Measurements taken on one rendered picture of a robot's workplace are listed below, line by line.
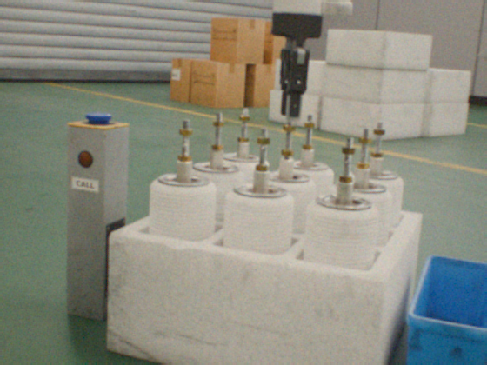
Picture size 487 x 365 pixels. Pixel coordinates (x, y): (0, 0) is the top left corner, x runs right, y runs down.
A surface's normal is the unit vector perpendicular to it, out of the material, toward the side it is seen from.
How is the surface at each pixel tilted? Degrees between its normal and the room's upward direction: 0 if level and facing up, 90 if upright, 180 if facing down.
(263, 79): 90
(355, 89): 90
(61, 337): 0
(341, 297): 90
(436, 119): 90
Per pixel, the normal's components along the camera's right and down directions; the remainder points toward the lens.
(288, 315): -0.35, 0.18
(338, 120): -0.72, 0.10
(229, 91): 0.63, 0.20
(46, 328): 0.06, -0.98
